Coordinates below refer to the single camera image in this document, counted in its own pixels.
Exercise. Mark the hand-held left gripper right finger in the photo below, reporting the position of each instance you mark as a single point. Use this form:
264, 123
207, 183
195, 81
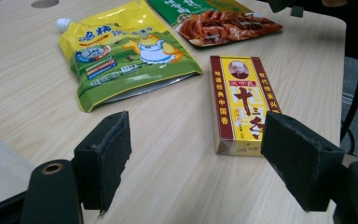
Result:
298, 161

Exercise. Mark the green snack packet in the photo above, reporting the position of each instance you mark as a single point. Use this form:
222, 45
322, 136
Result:
223, 28

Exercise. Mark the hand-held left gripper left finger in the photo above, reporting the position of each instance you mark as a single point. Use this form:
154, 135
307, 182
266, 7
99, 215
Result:
105, 161

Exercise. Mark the yellow red seasoning box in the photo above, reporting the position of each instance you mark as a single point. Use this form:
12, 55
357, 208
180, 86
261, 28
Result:
242, 93

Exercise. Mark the yellow green spout pouch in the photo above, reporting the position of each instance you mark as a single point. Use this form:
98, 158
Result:
121, 62

